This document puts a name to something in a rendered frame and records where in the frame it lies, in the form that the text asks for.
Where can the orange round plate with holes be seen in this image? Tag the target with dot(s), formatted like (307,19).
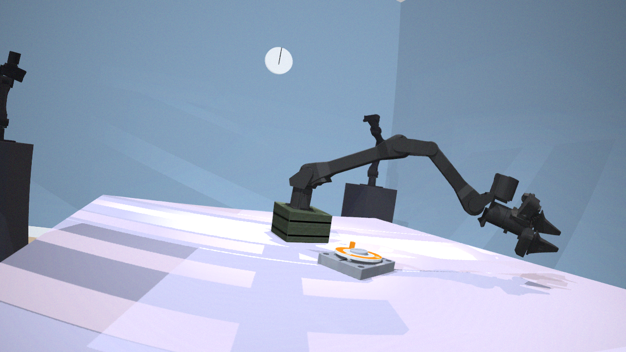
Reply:
(345,252)

